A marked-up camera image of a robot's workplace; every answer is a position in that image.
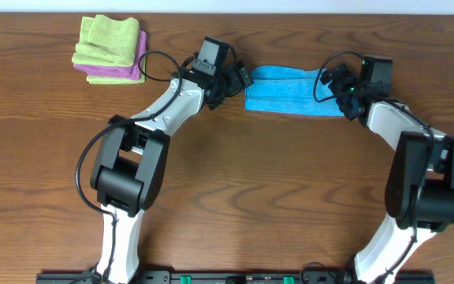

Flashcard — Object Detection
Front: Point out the top green folded cloth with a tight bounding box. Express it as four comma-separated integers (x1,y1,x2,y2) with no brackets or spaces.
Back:
72,15,140,67

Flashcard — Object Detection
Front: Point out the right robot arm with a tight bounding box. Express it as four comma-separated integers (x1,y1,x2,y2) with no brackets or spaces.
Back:
318,55,454,283

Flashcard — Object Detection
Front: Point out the green folded cloth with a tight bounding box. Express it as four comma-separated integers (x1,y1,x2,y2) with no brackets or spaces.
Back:
72,15,140,67
84,63,146,84

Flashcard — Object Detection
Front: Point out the blue microfiber cloth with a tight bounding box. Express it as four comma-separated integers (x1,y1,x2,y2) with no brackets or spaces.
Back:
245,65,342,117

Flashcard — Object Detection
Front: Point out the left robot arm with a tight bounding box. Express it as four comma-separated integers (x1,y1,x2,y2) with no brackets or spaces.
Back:
90,60,253,283

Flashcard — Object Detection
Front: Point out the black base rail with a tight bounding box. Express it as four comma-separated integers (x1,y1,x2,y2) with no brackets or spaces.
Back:
35,270,436,284

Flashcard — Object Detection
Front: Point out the bottom green folded cloth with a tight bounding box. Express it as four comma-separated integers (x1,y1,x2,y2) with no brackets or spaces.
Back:
84,63,146,84

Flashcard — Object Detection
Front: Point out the purple folded cloth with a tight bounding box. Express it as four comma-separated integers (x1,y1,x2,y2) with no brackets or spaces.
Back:
73,31,147,84

